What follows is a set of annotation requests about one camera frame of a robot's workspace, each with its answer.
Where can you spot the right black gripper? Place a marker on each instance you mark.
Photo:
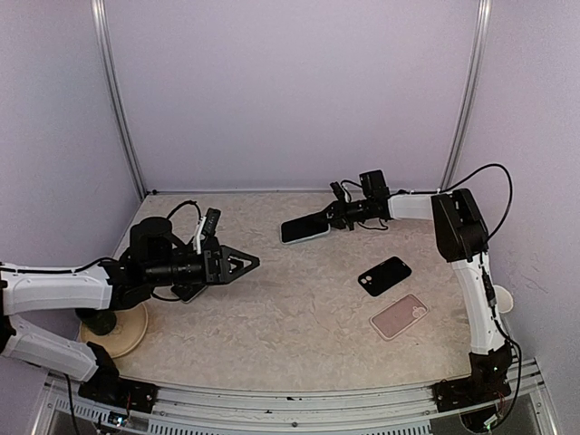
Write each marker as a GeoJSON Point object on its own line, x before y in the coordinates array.
{"type": "Point", "coordinates": [341, 217]}

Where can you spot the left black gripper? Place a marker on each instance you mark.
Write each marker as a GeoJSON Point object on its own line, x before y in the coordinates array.
{"type": "Point", "coordinates": [224, 275]}

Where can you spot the black phone teal edge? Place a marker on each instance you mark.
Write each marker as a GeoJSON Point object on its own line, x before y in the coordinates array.
{"type": "Point", "coordinates": [303, 229]}

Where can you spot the light blue phone case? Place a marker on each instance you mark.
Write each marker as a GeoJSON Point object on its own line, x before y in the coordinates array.
{"type": "Point", "coordinates": [306, 238]}

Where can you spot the black phone silver edge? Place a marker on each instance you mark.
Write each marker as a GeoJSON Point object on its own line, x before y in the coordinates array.
{"type": "Point", "coordinates": [187, 292]}

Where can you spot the black phone case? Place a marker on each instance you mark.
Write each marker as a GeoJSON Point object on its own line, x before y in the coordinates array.
{"type": "Point", "coordinates": [384, 276]}

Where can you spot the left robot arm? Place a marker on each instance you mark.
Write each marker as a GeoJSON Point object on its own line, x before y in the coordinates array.
{"type": "Point", "coordinates": [154, 258]}

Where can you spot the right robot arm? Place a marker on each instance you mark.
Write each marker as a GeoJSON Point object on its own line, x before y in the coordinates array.
{"type": "Point", "coordinates": [462, 238]}

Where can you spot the pink phone case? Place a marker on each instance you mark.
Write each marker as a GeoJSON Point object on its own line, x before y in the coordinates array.
{"type": "Point", "coordinates": [398, 317]}

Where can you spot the beige round plate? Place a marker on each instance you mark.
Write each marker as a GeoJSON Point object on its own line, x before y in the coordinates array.
{"type": "Point", "coordinates": [130, 328]}

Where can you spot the dark green mug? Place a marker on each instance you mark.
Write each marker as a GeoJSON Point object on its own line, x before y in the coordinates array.
{"type": "Point", "coordinates": [99, 322]}

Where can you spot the light blue mug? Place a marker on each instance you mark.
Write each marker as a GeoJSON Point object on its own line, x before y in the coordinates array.
{"type": "Point", "coordinates": [505, 300]}

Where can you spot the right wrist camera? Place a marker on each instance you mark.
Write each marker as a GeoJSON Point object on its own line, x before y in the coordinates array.
{"type": "Point", "coordinates": [340, 192]}

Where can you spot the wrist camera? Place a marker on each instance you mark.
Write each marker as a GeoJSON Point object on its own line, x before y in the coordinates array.
{"type": "Point", "coordinates": [205, 229]}
{"type": "Point", "coordinates": [340, 192]}

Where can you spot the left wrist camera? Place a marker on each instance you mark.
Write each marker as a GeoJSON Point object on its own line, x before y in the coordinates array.
{"type": "Point", "coordinates": [205, 229]}

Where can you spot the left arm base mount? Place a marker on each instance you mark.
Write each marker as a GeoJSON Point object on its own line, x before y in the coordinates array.
{"type": "Point", "coordinates": [120, 393]}

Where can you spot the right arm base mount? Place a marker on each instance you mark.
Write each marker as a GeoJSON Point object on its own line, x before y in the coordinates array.
{"type": "Point", "coordinates": [463, 393]}

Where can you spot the right aluminium frame post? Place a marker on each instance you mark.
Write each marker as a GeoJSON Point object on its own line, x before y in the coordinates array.
{"type": "Point", "coordinates": [470, 90]}

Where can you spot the aluminium frame post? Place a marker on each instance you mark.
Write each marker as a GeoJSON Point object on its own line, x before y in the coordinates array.
{"type": "Point", "coordinates": [99, 17]}
{"type": "Point", "coordinates": [470, 90]}

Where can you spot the front aluminium rail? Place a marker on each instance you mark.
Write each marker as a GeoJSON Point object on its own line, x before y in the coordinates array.
{"type": "Point", "coordinates": [406, 409]}

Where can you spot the left aluminium frame post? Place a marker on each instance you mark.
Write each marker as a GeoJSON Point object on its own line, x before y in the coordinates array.
{"type": "Point", "coordinates": [99, 17]}

